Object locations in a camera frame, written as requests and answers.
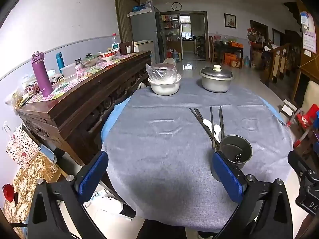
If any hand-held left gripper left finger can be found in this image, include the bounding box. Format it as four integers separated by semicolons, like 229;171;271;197
26;151;109;239

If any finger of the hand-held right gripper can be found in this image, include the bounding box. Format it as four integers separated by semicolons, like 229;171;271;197
287;150;319;187

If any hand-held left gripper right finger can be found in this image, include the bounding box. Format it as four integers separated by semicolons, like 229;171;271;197
212;151;293;239

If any dark metal utensil holder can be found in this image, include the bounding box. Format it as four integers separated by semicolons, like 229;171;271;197
211;134;253;182

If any white plastic spoon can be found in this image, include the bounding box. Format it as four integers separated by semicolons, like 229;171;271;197
213;124;222;143
202;119;214;133

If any red plastic chair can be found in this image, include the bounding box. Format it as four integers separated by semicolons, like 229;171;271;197
287;103;319;147

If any blue table cover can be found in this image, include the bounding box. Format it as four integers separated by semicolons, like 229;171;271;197
100;97;286;152

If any white step stool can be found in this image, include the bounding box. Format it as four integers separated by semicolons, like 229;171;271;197
280;99;298;116

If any gold patterned cloth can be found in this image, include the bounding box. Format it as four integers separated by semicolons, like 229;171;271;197
1;152;59;223

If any carved wooden sideboard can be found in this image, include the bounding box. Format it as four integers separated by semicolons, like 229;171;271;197
15;50;152;166

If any grey tablecloth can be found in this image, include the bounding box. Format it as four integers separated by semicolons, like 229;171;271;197
101;81;294;229

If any beige chair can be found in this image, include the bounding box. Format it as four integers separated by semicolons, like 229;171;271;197
300;80;319;115

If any floral print bag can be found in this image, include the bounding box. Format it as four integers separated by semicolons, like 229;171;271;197
6;127;40;166

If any metal pot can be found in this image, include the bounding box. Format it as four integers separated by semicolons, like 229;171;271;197
201;76;232;93

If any metal pot lid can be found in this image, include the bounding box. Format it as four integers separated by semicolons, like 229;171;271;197
199;65;235;80

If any floral sideboard cover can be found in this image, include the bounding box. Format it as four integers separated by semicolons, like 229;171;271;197
17;52;140;105

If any white plastic container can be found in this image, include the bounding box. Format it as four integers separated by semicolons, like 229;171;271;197
60;63;78;79

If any white bowl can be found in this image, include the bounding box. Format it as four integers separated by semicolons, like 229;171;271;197
148;76;182;96

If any wooden stair railing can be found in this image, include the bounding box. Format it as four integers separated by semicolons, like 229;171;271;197
260;42;299;85

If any purple thermos bottle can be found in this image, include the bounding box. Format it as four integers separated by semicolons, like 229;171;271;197
31;51;53;97

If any pile of plastic bags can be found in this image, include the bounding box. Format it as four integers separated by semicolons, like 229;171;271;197
5;75;38;107

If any glass lidded bowl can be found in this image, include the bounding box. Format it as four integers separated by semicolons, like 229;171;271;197
81;53;100;66

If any teal thermos bottle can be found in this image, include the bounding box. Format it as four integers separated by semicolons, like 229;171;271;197
55;52;65;74

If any red patterned bowl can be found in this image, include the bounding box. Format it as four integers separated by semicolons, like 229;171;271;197
100;51;116;61

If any clear plastic bag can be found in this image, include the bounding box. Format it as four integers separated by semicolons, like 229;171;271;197
146;63;182;84

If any dark wooden side table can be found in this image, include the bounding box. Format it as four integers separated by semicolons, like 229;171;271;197
213;41;243;69

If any clear water bottle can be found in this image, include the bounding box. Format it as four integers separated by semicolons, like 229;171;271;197
111;33;120;56

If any white chest freezer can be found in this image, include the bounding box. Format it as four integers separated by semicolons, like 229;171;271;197
133;40;155;64

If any grey refrigerator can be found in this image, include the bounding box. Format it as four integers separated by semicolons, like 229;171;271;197
130;6;166;64

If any wall calendar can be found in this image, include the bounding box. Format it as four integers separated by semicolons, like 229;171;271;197
300;11;317;54

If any brown wooden frame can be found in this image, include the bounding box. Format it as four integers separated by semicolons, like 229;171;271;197
119;40;135;55

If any framed wall picture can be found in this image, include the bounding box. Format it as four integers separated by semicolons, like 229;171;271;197
224;13;237;28

